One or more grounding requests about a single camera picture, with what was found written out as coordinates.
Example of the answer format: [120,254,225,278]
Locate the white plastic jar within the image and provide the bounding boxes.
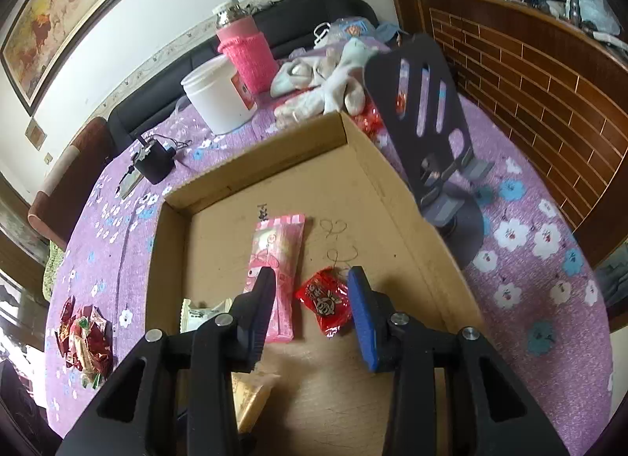
[181,55,260,135]

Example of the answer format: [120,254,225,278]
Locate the small red snack packet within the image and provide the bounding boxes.
[294,267,353,338]

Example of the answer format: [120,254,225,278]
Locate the white snack packet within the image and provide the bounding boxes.
[181,298,235,334]

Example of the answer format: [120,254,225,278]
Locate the pinkish white sock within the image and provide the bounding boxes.
[274,90,327,130]

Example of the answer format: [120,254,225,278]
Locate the framed horse painting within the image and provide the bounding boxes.
[0,0,176,116]

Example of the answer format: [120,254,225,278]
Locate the purple floral tablecloth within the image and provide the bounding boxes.
[43,36,616,442]

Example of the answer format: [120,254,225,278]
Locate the green patterned cloth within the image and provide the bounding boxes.
[43,244,66,301]

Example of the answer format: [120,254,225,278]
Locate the yellow snack packet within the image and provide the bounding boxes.
[230,370,281,434]

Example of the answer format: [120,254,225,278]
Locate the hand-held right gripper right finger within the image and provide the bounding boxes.
[347,266,572,456]

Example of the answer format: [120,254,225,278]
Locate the red candy packets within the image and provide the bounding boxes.
[351,93,410,148]

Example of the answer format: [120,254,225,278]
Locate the blue cartoon print pack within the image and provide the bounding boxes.
[326,17,378,47]

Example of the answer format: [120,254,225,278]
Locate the brown armchair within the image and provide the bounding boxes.
[27,117,116,251]

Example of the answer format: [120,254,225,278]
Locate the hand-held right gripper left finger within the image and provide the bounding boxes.
[55,266,278,456]

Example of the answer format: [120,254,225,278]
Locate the blue cloth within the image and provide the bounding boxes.
[375,22,405,42]

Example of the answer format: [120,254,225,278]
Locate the shallow cardboard box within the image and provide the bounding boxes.
[146,111,486,456]

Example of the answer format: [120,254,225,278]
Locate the black tablet stand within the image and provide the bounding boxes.
[364,33,496,270]

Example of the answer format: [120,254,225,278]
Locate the wooden brick-pattern cabinet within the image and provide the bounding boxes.
[378,0,628,270]

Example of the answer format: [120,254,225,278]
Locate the pile of mixed snack packets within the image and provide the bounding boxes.
[55,296,115,390]

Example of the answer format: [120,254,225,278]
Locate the small framed wall plaque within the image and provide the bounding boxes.
[24,117,49,150]

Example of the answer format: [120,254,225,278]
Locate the bottle with pink knitted sleeve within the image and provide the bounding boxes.
[212,0,278,96]

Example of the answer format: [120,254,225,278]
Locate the wooden glass panel door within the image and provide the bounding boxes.
[0,176,50,334]

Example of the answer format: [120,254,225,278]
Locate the black cylindrical motor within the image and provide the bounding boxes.
[131,137,177,186]

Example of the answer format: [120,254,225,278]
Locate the pink snack packet checked end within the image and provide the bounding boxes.
[244,213,306,343]

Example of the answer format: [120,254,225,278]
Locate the black leather sofa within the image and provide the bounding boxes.
[107,0,380,160]

